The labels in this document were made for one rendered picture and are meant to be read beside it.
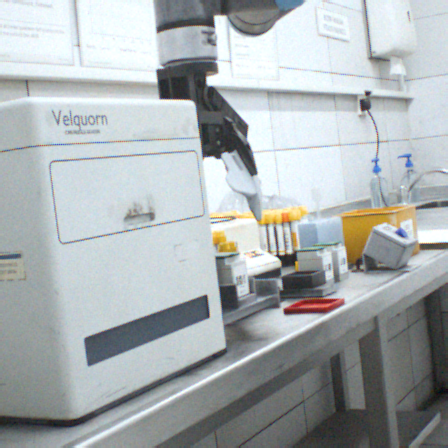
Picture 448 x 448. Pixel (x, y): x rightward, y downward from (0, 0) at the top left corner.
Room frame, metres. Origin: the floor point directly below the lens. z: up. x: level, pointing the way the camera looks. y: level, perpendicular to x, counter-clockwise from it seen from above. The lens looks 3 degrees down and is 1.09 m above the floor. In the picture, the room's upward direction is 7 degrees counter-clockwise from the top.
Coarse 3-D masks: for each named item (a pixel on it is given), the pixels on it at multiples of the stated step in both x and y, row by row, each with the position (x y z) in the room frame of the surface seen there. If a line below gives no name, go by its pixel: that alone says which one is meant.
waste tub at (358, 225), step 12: (336, 216) 1.65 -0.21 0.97; (348, 216) 1.64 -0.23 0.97; (360, 216) 1.62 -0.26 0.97; (372, 216) 1.61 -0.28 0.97; (384, 216) 1.60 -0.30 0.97; (396, 216) 1.60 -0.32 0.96; (408, 216) 1.66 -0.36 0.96; (348, 228) 1.64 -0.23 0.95; (360, 228) 1.63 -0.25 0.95; (372, 228) 1.61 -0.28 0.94; (408, 228) 1.65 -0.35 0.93; (348, 240) 1.64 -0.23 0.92; (360, 240) 1.63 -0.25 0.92; (348, 252) 1.64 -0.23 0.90; (360, 252) 1.63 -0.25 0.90; (360, 264) 1.63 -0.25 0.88
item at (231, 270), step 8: (240, 256) 1.09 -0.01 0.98; (216, 264) 1.06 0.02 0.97; (224, 264) 1.05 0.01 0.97; (232, 264) 1.05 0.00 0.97; (240, 264) 1.07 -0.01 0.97; (224, 272) 1.06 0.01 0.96; (232, 272) 1.05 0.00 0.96; (240, 272) 1.07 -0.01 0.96; (224, 280) 1.06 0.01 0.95; (232, 280) 1.05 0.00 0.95; (240, 280) 1.07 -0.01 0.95; (240, 288) 1.06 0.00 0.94; (248, 288) 1.08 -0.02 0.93; (240, 296) 1.06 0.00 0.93
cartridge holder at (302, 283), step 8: (296, 272) 1.37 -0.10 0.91; (304, 272) 1.36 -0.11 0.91; (312, 272) 1.35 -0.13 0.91; (320, 272) 1.33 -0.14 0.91; (288, 280) 1.33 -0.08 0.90; (296, 280) 1.32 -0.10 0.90; (304, 280) 1.31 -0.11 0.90; (312, 280) 1.31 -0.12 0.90; (320, 280) 1.33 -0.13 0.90; (280, 288) 1.35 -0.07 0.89; (288, 288) 1.33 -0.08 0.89; (296, 288) 1.32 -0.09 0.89; (304, 288) 1.31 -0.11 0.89; (312, 288) 1.31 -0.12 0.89; (320, 288) 1.30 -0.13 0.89; (328, 288) 1.31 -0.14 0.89; (336, 288) 1.33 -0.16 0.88; (288, 296) 1.33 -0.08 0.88; (296, 296) 1.32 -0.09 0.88; (304, 296) 1.31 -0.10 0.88; (312, 296) 1.30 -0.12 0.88; (320, 296) 1.30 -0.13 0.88
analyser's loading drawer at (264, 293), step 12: (228, 288) 1.05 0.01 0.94; (252, 288) 1.08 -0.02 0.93; (264, 288) 1.13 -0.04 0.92; (276, 288) 1.13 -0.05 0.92; (228, 300) 1.05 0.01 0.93; (240, 300) 1.05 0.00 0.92; (252, 300) 1.08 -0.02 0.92; (264, 300) 1.09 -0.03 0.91; (276, 300) 1.13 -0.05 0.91; (228, 312) 1.02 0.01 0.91; (240, 312) 1.04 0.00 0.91; (252, 312) 1.07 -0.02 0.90
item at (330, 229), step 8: (304, 224) 1.54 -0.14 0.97; (312, 224) 1.53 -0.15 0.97; (320, 224) 1.53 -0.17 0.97; (328, 224) 1.56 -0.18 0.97; (336, 224) 1.59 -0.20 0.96; (304, 232) 1.54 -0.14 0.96; (312, 232) 1.53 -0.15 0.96; (320, 232) 1.53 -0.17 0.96; (328, 232) 1.56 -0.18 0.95; (336, 232) 1.58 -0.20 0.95; (304, 240) 1.54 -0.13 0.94; (312, 240) 1.53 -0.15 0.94; (320, 240) 1.53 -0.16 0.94; (328, 240) 1.55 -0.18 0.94; (336, 240) 1.58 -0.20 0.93; (352, 264) 1.59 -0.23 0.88
